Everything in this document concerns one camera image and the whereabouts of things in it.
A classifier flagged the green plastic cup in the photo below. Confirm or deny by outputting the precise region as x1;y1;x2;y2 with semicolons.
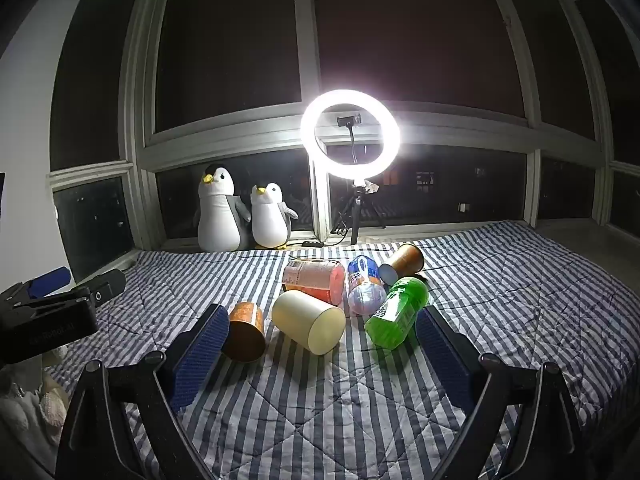
363;275;431;350

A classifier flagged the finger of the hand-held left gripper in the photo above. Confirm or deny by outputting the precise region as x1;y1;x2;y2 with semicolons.
26;266;72;299
71;268;127;307

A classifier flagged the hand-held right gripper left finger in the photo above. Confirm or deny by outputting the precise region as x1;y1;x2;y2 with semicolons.
54;303;231;480

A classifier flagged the orange paper cup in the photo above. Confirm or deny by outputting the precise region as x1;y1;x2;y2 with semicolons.
378;242;426;287
221;301;266;364

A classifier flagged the black cable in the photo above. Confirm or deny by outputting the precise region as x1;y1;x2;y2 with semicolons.
286;212;352;249

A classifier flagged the white ring light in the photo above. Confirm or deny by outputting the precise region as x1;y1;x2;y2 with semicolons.
299;87;403;181

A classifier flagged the small grey white penguin plush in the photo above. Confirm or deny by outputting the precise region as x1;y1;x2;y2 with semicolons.
249;182;300;250

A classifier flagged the cream plastic cup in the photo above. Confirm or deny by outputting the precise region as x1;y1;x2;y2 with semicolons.
271;289;347;354

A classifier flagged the black phone holder on gooseneck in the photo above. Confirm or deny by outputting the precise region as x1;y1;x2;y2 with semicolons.
335;114;364;167

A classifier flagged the blue label clear cup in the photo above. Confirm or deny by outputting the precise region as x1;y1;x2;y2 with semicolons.
346;254;389;317

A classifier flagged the white window frame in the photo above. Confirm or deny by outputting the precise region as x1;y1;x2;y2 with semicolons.
46;0;640;267

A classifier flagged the white fluffy plush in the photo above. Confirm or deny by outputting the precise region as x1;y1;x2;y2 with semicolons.
0;344;72;477

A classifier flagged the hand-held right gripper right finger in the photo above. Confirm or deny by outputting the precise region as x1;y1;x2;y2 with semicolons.
414;305;589;480

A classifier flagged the blue white striped blanket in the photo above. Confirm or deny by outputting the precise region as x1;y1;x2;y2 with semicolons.
44;219;640;480

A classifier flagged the large grey white penguin plush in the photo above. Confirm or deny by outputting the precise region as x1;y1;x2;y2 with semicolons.
196;163;253;252

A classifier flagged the black tripod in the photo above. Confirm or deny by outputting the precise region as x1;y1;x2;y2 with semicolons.
330;180;387;246

